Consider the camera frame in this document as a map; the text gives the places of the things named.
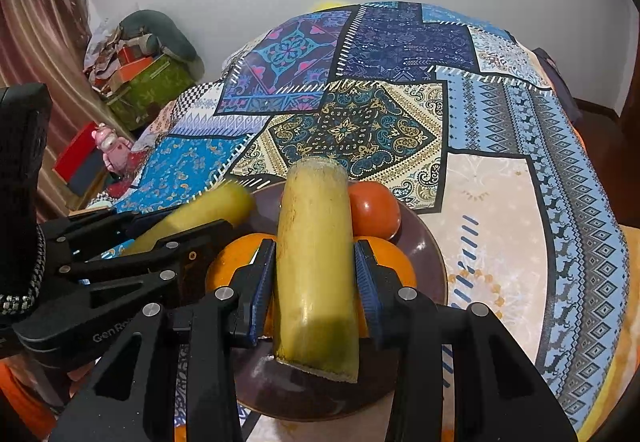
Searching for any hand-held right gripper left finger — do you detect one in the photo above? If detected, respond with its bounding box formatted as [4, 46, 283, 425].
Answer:
[50, 237, 278, 442]

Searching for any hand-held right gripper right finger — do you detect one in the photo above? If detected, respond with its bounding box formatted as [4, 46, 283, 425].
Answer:
[354, 238, 578, 442]

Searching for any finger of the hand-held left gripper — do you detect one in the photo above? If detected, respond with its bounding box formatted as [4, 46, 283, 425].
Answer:
[55, 218, 236, 318]
[42, 208, 151, 254]

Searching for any large orange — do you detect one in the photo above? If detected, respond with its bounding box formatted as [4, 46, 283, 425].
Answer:
[205, 233, 278, 340]
[352, 236, 418, 339]

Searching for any yellow-green banana piece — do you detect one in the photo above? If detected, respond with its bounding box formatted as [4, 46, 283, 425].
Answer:
[271, 157, 361, 384]

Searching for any red tomato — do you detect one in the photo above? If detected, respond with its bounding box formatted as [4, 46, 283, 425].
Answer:
[347, 181, 402, 242]

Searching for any dark brown round plate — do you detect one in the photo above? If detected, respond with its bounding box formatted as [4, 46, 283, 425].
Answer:
[172, 179, 447, 423]

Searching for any red box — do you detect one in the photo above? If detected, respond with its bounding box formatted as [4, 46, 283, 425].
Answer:
[52, 122, 104, 197]

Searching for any pink plush toy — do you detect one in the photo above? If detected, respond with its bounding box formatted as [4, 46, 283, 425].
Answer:
[95, 123, 134, 173]

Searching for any black white checkered cloth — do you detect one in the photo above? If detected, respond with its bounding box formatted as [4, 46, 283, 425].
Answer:
[164, 79, 227, 124]

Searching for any orange cardboard box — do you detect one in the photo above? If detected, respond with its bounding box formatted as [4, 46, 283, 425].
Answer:
[107, 56, 157, 89]

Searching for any striped red beige curtain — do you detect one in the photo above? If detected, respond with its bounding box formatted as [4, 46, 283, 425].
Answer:
[0, 0, 94, 135]

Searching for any blue patchwork printed blanket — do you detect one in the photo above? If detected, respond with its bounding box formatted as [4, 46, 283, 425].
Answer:
[87, 0, 631, 442]

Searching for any orange blanket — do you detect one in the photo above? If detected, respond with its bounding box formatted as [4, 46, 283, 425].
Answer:
[0, 222, 640, 442]

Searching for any grey-green pillow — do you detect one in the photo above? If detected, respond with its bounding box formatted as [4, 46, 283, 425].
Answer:
[120, 10, 199, 64]

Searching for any grey bag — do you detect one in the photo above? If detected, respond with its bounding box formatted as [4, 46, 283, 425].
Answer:
[531, 47, 584, 124]

